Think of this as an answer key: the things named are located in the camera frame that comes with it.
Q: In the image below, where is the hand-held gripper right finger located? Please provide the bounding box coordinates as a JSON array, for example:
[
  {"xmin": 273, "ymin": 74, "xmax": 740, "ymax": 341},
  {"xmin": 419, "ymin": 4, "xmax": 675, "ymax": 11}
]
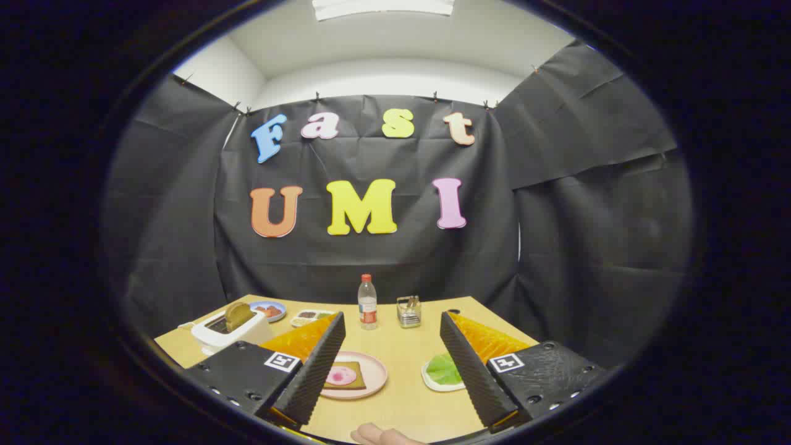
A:
[{"xmin": 440, "ymin": 311, "xmax": 607, "ymax": 433}]

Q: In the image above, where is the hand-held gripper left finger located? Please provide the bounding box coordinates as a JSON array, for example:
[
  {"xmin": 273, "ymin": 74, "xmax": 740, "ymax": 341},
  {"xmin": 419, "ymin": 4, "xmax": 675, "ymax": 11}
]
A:
[{"xmin": 184, "ymin": 312, "xmax": 347, "ymax": 427}]

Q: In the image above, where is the green lettuce leaf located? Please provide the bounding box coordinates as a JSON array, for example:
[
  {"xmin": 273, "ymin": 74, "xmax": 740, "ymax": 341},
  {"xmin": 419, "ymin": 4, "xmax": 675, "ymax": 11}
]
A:
[{"xmin": 426, "ymin": 353, "xmax": 463, "ymax": 386}]

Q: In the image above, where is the toasted bread slice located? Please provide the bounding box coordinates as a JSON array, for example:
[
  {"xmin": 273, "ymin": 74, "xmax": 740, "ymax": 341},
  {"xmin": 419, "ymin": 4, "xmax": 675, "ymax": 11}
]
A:
[{"xmin": 224, "ymin": 302, "xmax": 255, "ymax": 333}]

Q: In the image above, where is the white plate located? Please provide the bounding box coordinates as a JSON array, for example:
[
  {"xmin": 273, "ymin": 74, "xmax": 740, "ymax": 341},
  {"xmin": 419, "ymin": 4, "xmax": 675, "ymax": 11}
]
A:
[{"xmin": 421, "ymin": 355, "xmax": 467, "ymax": 392}]

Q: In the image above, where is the bread slice under ham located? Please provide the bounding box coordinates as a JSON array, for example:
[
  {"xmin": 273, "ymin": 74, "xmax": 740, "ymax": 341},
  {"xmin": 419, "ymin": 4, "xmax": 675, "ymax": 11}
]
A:
[{"xmin": 323, "ymin": 362, "xmax": 366, "ymax": 391}]

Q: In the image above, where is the white divided condiment tray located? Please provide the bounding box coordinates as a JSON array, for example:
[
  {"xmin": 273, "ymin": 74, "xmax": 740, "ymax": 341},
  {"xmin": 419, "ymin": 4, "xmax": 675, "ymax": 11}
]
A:
[{"xmin": 290, "ymin": 309, "xmax": 337, "ymax": 328}]

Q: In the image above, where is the pink plate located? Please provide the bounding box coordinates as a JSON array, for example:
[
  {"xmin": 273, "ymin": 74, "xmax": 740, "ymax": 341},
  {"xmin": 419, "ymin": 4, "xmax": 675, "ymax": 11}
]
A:
[{"xmin": 319, "ymin": 351, "xmax": 388, "ymax": 401}]

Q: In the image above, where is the blue plate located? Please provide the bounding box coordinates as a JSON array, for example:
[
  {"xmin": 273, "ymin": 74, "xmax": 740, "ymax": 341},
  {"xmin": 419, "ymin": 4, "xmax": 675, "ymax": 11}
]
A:
[{"xmin": 249, "ymin": 300, "xmax": 287, "ymax": 323}]

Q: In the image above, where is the clear bottle with red cap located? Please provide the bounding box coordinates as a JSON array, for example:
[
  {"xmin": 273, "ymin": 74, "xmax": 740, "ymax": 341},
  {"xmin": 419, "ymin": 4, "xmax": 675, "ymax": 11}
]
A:
[{"xmin": 358, "ymin": 274, "xmax": 378, "ymax": 331}]

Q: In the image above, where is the white toaster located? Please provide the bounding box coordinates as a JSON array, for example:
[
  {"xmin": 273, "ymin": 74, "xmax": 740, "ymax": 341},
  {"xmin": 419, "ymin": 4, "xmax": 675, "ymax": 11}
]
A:
[{"xmin": 192, "ymin": 307, "xmax": 274, "ymax": 356}]

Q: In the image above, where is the black backdrop cloth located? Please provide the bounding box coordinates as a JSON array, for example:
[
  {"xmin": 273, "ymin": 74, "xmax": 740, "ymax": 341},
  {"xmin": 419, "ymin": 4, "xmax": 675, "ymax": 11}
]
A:
[{"xmin": 102, "ymin": 40, "xmax": 693, "ymax": 371}]

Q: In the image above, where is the ceiling light panel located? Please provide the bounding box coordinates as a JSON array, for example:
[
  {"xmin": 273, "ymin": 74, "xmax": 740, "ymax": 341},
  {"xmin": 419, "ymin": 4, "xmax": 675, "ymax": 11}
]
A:
[{"xmin": 312, "ymin": 0, "xmax": 455, "ymax": 21}]

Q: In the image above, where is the metal wire utensil holder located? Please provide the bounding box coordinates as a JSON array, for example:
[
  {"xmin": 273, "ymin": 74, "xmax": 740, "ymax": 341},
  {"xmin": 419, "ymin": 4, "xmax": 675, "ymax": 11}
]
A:
[{"xmin": 397, "ymin": 296, "xmax": 422, "ymax": 329}]

